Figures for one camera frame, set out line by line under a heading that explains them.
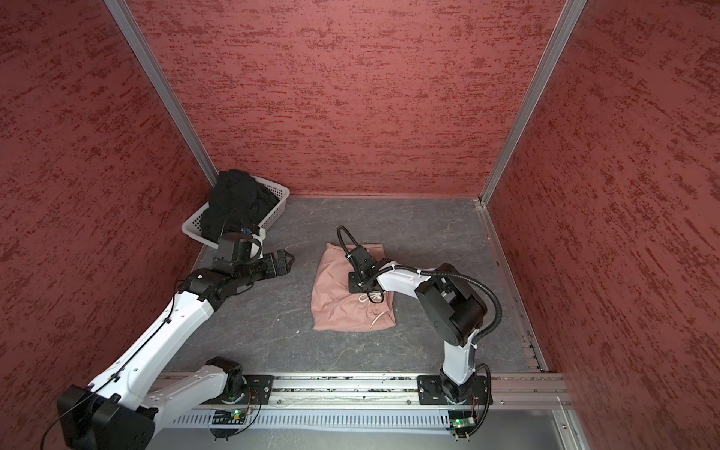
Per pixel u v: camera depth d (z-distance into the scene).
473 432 0.68
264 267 0.69
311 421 0.77
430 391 0.74
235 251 0.57
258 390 0.75
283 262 0.70
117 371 0.40
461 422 0.70
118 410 0.37
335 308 0.85
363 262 0.74
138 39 0.76
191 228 1.00
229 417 0.71
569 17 0.71
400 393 0.76
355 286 0.85
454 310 0.49
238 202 1.10
